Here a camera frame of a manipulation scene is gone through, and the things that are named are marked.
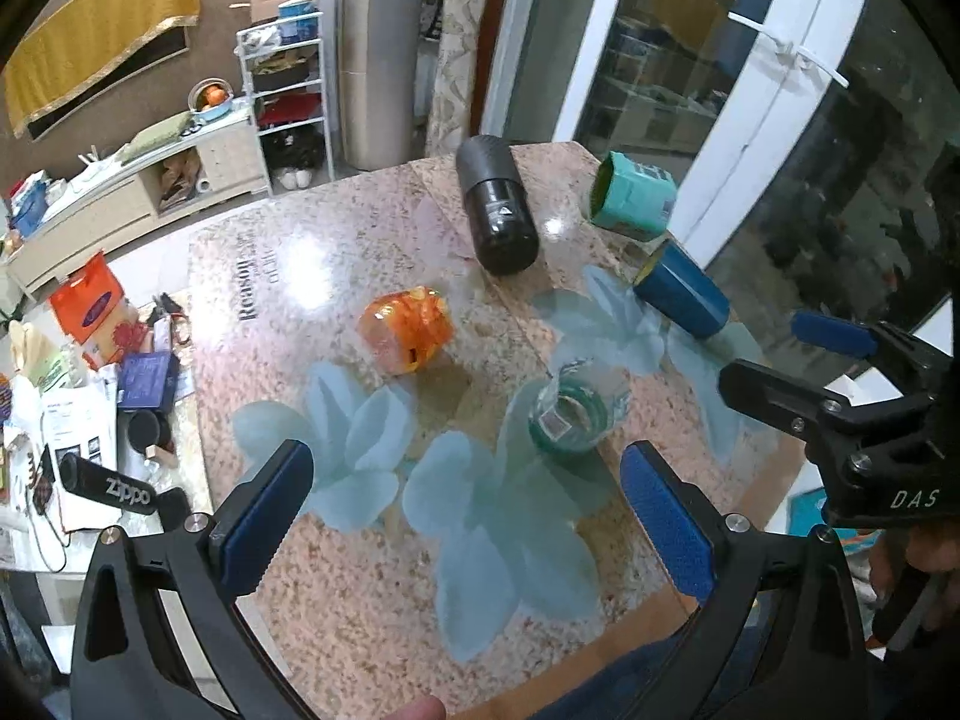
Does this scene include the black round lid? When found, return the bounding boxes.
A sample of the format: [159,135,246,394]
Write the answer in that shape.
[124,409,170,451]

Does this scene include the person's right hand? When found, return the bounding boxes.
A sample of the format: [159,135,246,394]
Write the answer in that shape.
[868,527,960,635]

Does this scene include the white low cabinet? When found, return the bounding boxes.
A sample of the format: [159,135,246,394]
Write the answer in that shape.
[4,106,272,293]

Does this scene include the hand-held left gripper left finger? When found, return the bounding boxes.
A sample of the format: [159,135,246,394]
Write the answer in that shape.
[69,439,316,720]

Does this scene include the white shelf rack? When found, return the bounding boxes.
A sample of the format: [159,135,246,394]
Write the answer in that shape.
[235,19,335,196]

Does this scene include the yellow cloth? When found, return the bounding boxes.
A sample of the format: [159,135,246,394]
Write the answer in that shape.
[2,0,202,140]

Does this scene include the orange plastic cup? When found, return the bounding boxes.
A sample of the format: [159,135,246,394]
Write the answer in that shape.
[357,286,455,375]

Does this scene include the orange paper bag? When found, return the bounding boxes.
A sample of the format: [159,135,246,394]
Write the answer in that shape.
[49,252,127,350]

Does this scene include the white window handle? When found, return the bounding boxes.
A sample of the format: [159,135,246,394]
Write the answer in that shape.
[726,9,851,89]

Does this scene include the black insulated cup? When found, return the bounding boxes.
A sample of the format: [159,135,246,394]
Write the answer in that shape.
[454,135,541,276]

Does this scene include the green folded cloth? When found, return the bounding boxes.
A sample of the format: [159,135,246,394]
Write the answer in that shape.
[120,111,197,164]

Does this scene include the clear glass cup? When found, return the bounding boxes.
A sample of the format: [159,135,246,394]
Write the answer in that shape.
[529,360,632,457]

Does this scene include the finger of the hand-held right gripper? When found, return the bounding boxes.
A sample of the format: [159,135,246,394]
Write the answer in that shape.
[718,358,852,452]
[791,310,952,391]

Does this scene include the scissors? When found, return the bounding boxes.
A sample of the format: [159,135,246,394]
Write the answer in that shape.
[148,292,194,350]

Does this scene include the dark blue box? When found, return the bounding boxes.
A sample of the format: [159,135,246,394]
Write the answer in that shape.
[116,351,181,412]

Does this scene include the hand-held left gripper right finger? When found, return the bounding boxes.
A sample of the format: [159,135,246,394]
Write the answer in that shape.
[621,441,871,720]

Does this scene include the blue cup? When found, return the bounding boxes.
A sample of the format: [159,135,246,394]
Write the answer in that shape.
[631,238,732,340]

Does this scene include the blue book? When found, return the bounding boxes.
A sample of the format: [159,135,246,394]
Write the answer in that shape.
[9,181,52,238]

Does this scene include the black lighter box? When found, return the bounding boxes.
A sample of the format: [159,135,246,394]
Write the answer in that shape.
[58,452,157,517]

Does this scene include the white paper sheets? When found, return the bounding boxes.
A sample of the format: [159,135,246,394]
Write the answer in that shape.
[37,379,121,533]

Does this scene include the silver standing air conditioner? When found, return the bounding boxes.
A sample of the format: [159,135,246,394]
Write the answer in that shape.
[335,0,418,172]

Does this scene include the fruit bowl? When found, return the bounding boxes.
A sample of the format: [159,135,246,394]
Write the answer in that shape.
[187,79,235,122]

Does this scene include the patterned curtain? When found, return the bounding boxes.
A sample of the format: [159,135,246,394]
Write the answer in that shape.
[427,0,502,160]

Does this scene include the teal cup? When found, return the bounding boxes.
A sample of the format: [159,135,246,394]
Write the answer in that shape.
[585,151,676,242]

